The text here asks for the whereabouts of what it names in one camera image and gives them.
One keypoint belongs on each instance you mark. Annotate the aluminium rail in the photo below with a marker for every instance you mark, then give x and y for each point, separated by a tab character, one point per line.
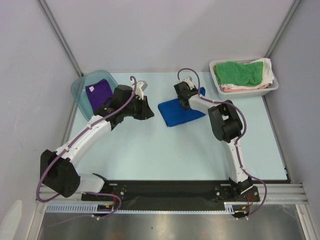
272	193

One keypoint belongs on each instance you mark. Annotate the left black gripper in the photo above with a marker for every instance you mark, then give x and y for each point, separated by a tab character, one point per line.
146	113

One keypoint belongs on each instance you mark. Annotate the white plastic basket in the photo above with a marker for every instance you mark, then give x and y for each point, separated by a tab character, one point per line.
274	85

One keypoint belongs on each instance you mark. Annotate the purple microfiber towel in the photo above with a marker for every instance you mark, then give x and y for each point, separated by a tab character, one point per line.
98	93

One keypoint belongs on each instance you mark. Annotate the blue towel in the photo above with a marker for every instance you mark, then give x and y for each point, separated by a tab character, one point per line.
174	114

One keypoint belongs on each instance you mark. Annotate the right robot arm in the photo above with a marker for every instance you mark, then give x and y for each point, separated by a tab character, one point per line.
227	127

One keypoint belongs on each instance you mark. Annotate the green microfiber towel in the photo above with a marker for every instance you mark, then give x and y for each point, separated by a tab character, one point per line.
230	72

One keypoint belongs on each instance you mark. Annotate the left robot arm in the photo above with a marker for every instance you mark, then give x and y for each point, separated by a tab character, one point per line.
58	168

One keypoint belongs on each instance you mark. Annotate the white slotted cable duct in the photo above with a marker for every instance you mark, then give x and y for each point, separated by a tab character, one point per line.
96	208

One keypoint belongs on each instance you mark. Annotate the left aluminium frame post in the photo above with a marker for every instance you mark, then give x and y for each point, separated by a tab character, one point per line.
49	16

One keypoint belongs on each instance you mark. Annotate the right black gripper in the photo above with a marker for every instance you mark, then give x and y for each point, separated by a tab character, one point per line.
182	90

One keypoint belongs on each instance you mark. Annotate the translucent blue plastic tray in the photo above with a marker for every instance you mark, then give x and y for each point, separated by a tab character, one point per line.
78	90

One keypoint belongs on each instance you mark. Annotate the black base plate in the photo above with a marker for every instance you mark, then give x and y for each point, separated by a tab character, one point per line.
175	204

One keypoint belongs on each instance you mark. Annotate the white towel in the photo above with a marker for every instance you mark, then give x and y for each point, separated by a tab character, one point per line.
242	75

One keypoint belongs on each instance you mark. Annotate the pink towel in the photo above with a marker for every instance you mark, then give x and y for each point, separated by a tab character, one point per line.
236	88

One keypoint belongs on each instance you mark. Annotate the right aluminium frame post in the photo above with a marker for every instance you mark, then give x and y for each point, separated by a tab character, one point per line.
283	26

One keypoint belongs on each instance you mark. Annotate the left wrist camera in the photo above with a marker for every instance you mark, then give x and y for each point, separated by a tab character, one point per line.
140	87

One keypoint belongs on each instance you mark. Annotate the aluminium frame post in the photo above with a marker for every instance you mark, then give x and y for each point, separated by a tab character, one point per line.
49	16
283	26

